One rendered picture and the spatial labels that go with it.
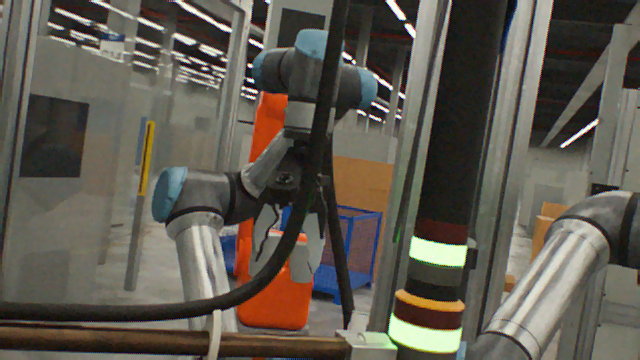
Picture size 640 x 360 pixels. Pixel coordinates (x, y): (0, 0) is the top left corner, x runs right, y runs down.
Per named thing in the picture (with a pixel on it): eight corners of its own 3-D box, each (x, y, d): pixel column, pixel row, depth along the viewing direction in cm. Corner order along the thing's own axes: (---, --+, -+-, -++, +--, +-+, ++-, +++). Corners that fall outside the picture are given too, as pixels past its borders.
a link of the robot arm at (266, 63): (298, 101, 113) (333, 102, 104) (243, 90, 106) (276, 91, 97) (304, 57, 112) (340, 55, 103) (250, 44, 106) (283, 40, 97)
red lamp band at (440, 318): (412, 329, 36) (416, 308, 36) (380, 307, 41) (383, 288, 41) (475, 332, 38) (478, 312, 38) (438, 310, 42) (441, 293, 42)
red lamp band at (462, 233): (430, 241, 37) (433, 221, 37) (403, 231, 40) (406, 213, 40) (477, 246, 38) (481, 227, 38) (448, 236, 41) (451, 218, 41)
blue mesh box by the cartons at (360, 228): (268, 288, 708) (281, 202, 703) (308, 273, 826) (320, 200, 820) (340, 305, 677) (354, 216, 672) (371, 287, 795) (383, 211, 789)
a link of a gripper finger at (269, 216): (266, 258, 101) (294, 209, 100) (253, 263, 96) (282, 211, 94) (251, 247, 102) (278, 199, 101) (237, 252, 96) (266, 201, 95)
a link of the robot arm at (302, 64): (325, 40, 101) (357, 37, 94) (315, 107, 102) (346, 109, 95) (284, 29, 97) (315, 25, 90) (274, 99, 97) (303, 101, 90)
